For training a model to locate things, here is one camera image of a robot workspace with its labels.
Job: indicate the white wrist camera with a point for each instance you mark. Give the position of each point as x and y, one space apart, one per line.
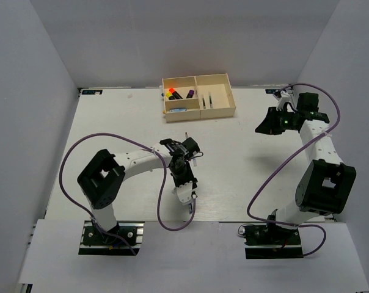
186 193
283 98

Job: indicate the black clear pen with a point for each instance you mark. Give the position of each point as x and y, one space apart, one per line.
203 102

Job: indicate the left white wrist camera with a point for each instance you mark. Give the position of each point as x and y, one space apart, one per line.
186 193

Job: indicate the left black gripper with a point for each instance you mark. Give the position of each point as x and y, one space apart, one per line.
191 177

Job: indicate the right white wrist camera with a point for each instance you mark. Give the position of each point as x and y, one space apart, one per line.
283 98

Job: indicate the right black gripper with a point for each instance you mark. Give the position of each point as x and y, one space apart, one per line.
269 125

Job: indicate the left table logo sticker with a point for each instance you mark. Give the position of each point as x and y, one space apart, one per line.
91 92

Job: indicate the purple cap highlighter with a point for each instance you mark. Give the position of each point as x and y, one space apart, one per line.
190 94

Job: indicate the orange cap highlighter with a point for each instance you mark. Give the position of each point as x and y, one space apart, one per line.
175 94

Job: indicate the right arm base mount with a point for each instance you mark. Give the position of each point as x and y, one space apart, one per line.
270 242

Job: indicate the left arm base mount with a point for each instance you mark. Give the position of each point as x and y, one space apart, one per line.
93 243

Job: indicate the table logo sticker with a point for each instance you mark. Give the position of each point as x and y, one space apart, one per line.
91 92
271 91

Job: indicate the blue clear highlighter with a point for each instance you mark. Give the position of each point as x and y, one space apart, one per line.
177 110

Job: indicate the green clear pen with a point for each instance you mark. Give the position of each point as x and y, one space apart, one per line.
210 100

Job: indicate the wooden compartment box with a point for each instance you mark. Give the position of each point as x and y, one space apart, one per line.
218 84

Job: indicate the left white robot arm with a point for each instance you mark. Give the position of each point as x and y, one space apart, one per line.
103 176

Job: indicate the right table logo sticker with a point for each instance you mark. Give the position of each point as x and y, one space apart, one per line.
271 91

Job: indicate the yellow cap highlighter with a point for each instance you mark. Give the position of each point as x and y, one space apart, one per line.
170 96

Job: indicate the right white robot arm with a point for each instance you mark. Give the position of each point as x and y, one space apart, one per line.
327 182

